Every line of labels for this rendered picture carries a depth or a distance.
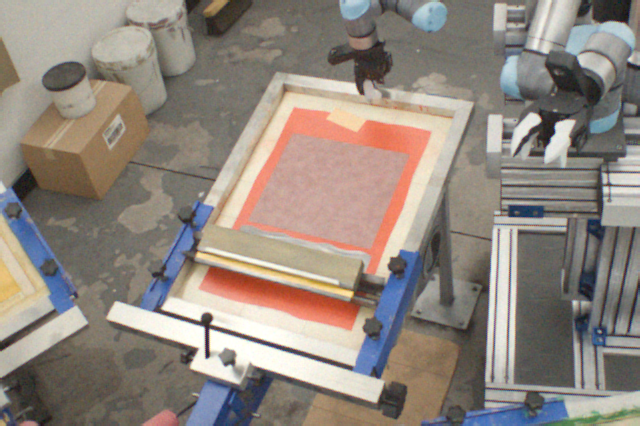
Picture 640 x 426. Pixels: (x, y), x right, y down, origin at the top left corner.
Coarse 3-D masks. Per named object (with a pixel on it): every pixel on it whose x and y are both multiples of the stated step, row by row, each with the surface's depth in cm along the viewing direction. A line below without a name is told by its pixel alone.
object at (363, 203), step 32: (384, 128) 216; (416, 128) 214; (352, 160) 212; (384, 160) 210; (416, 160) 208; (352, 192) 206; (384, 192) 204; (320, 224) 203; (352, 224) 201; (384, 224) 199; (288, 288) 194; (320, 320) 187; (352, 320) 185
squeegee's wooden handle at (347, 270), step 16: (208, 224) 196; (208, 240) 194; (224, 240) 193; (240, 240) 192; (256, 240) 191; (272, 240) 189; (256, 256) 189; (272, 256) 188; (288, 256) 187; (304, 256) 185; (320, 256) 184; (336, 256) 183; (320, 272) 183; (336, 272) 182; (352, 272) 181; (352, 288) 179
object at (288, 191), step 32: (288, 128) 223; (320, 128) 221; (288, 160) 217; (320, 160) 214; (256, 192) 213; (288, 192) 210; (320, 192) 208; (256, 224) 207; (288, 224) 205; (224, 288) 197; (256, 288) 196
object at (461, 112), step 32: (320, 96) 228; (352, 96) 222; (384, 96) 218; (416, 96) 216; (256, 128) 221; (448, 160) 202; (224, 192) 211; (416, 224) 193; (192, 320) 191; (224, 320) 188; (288, 352) 184; (320, 352) 178; (352, 352) 177
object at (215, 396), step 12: (216, 384) 173; (204, 396) 172; (216, 396) 172; (228, 396) 172; (204, 408) 171; (216, 408) 170; (228, 408) 173; (192, 420) 170; (204, 420) 169; (216, 420) 169
